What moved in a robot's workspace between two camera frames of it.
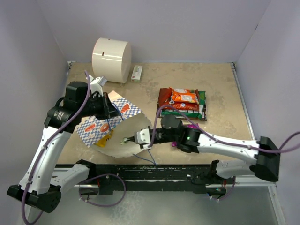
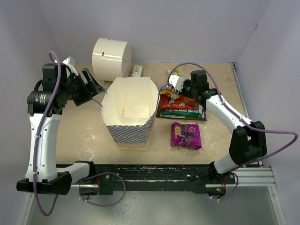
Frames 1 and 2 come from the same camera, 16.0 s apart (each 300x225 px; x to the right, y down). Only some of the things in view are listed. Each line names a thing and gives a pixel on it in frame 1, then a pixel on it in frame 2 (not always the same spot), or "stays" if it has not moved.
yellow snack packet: [101, 143] → [166, 92]
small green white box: [136, 73] stays
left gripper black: [108, 110] → [86, 94]
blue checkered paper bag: [124, 124] → [129, 105]
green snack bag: [200, 113] stays
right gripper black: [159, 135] → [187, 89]
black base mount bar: [160, 178] stays
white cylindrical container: [112, 59] stays
